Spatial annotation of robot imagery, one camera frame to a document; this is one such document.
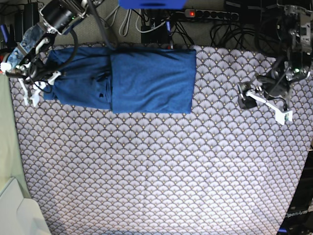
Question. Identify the white plastic bin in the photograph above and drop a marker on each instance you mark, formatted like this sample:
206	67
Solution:
20	215

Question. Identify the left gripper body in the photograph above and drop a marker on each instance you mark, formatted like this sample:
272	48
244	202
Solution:
273	92

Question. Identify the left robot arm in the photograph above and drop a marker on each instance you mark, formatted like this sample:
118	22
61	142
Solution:
292	24

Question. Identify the white power strip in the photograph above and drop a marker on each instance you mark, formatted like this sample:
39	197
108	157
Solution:
211	15

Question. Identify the blue box at top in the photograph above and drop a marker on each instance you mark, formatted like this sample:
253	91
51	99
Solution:
152	4

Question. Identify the blue long-sleeve T-shirt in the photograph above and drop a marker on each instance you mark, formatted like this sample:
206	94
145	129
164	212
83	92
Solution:
128	80

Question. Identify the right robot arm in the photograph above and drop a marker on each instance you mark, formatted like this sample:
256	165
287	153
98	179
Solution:
23	63

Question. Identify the fan-patterned table cloth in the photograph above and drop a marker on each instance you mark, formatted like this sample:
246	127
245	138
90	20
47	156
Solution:
219	170

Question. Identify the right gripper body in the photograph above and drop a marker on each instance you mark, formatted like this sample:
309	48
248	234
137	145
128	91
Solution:
32	87

